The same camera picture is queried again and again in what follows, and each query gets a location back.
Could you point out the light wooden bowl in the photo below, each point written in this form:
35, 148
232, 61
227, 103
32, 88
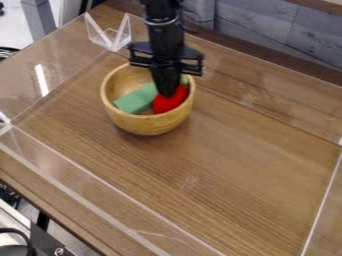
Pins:
125, 79

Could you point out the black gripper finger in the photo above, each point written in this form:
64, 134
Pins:
174, 78
158, 76

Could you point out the red plush strawberry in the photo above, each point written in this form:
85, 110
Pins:
164, 104

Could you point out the grey post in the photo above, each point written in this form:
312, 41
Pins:
39, 17

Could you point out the clear acrylic tray enclosure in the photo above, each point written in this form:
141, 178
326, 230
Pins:
242, 182

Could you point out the green rectangular block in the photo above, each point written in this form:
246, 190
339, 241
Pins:
137, 101

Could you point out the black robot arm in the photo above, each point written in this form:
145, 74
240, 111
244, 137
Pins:
160, 9

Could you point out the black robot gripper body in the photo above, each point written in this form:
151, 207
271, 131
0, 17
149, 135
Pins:
166, 48

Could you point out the black bracket with cable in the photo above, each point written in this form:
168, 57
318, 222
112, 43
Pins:
31, 242

